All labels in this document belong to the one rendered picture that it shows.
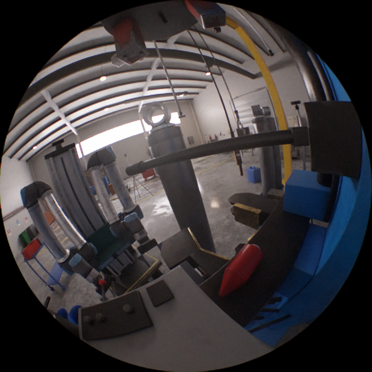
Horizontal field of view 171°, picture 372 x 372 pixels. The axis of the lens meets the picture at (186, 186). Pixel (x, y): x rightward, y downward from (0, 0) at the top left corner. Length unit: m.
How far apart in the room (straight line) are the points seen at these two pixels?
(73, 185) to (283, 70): 12.13
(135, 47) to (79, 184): 1.15
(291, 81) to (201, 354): 11.47
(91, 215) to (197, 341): 1.31
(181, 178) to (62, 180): 1.10
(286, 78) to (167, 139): 11.20
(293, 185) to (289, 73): 11.28
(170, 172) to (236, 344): 0.67
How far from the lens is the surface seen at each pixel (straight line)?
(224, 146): 0.17
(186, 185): 0.68
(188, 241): 0.53
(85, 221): 1.37
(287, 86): 11.35
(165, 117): 0.70
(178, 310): 0.19
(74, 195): 1.33
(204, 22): 0.69
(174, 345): 0.19
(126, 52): 0.66
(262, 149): 1.69
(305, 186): 0.42
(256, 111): 1.71
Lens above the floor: 1.36
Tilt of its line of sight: 19 degrees down
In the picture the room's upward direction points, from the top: 18 degrees counter-clockwise
